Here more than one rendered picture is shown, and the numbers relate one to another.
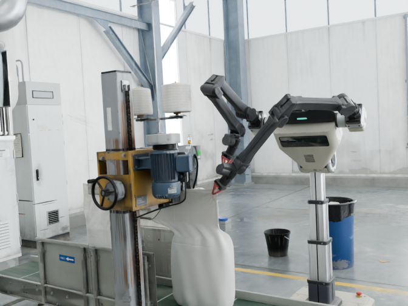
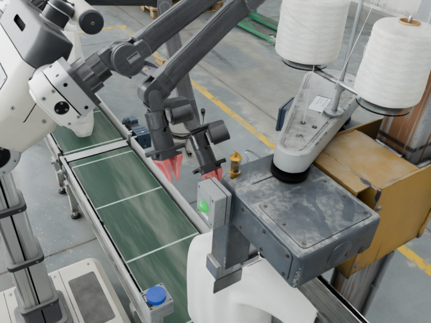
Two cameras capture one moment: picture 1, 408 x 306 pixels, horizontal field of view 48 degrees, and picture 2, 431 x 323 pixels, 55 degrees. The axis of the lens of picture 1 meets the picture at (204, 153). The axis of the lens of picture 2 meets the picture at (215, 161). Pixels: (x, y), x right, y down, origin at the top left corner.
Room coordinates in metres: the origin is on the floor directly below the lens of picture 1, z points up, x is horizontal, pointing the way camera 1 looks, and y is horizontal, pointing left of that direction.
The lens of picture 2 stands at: (3.56, 0.34, 1.93)
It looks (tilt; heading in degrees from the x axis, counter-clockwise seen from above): 36 degrees down; 203
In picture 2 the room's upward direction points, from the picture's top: 4 degrees clockwise
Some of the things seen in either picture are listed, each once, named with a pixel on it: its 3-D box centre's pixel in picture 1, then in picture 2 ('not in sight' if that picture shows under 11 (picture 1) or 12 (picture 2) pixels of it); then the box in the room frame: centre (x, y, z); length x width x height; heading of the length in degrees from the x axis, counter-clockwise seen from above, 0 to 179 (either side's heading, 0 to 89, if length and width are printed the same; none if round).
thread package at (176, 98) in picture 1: (176, 98); (311, 24); (2.50, 0.14, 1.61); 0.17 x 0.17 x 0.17
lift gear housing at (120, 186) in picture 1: (114, 190); not in sight; (2.36, 0.48, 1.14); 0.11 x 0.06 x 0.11; 57
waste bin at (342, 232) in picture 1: (332, 232); not in sight; (4.55, -1.26, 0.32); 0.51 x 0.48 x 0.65; 147
